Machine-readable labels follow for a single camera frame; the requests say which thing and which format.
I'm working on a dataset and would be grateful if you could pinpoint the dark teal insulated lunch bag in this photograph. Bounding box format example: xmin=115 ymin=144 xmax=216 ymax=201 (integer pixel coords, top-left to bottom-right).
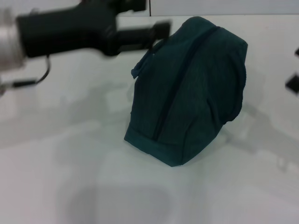
xmin=123 ymin=16 xmax=249 ymax=168

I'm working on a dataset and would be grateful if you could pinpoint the dark left gripper cable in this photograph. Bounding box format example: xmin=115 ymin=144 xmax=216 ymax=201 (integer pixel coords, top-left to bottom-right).
xmin=0 ymin=56 xmax=51 ymax=92

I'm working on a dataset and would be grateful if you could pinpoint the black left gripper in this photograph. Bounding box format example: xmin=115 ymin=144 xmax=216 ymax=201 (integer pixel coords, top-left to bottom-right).
xmin=16 ymin=0 xmax=147 ymax=58

